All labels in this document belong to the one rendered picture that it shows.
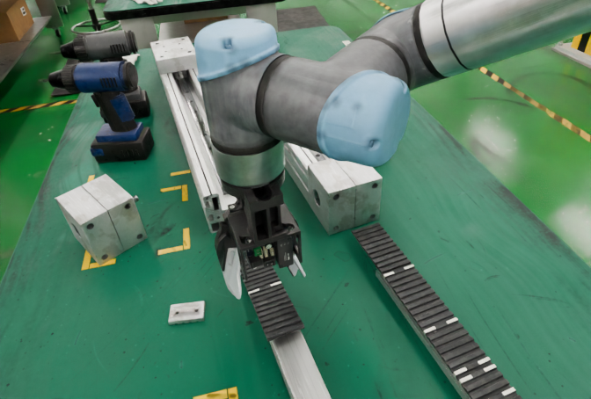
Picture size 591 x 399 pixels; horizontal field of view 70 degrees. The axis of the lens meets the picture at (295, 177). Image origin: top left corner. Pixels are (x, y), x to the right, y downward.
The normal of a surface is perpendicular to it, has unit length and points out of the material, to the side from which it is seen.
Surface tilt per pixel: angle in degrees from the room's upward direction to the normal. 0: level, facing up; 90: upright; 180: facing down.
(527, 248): 0
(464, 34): 87
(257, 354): 0
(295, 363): 0
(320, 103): 56
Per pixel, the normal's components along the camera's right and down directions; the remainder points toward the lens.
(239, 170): -0.16, 0.59
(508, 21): -0.58, 0.47
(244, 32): -0.04, -0.80
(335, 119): -0.48, 0.18
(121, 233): 0.71, 0.39
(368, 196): 0.36, 0.55
